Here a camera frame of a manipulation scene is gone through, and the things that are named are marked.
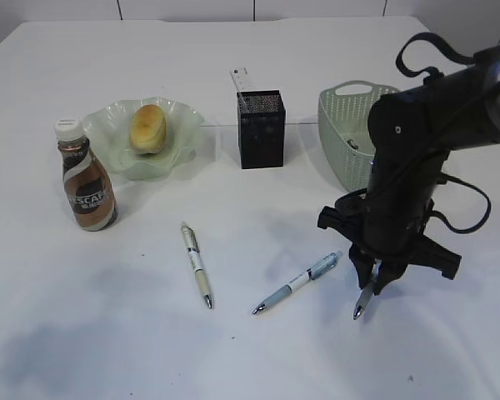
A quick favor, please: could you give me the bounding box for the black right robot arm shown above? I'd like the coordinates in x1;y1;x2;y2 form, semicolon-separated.
317;46;500;293

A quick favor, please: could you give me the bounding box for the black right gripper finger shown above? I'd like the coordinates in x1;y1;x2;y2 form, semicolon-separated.
348;245;375;288
373;261;408;295

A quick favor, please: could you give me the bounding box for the transparent plastic ruler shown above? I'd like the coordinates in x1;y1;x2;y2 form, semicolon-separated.
230;67;253;113

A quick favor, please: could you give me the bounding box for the clear grey gel pen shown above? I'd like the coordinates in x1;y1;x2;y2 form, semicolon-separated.
352;263;379;321

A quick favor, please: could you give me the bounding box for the black mesh pen holder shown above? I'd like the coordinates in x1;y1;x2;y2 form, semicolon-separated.
237;90;286;169

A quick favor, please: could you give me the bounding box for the paper ball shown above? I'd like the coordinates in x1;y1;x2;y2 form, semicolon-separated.
347;139;358;150

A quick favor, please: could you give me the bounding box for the brown Nescafe coffee bottle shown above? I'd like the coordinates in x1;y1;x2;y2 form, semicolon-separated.
54;118;118;232

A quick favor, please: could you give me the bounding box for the green plastic woven basket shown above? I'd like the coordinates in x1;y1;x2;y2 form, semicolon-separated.
317;80;398;193

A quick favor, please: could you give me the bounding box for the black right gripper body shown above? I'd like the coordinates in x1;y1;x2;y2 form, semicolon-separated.
317;188;461;279

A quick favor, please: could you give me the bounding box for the green wavy glass plate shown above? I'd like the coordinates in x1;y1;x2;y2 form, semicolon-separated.
82;97;204;180

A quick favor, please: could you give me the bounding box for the sugar dusted bread loaf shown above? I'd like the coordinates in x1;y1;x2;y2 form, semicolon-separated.
129;104;167;155

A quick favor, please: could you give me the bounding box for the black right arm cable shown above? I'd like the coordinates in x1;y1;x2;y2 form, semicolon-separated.
335;32;500;234

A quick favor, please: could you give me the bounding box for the white green ballpoint pen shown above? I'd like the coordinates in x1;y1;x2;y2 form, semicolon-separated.
181;222;213;309

